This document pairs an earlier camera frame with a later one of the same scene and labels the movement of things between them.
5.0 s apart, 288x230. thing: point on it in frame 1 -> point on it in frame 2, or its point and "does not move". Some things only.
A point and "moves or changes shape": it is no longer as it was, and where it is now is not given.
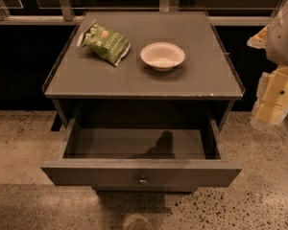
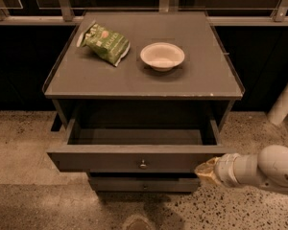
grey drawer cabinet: x=142 y=96 does not move
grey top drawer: x=142 y=162 moves or changes shape
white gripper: x=283 y=43 -> x=225 y=170
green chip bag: x=105 y=42 does not move
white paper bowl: x=162 y=56 does not move
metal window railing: x=63 y=12 does not move
